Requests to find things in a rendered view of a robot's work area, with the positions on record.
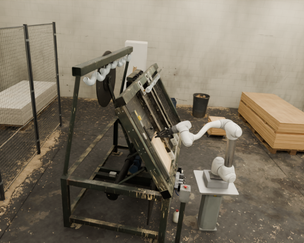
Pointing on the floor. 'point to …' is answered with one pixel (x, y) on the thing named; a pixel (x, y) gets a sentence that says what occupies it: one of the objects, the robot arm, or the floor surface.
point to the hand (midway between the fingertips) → (157, 136)
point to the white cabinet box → (136, 57)
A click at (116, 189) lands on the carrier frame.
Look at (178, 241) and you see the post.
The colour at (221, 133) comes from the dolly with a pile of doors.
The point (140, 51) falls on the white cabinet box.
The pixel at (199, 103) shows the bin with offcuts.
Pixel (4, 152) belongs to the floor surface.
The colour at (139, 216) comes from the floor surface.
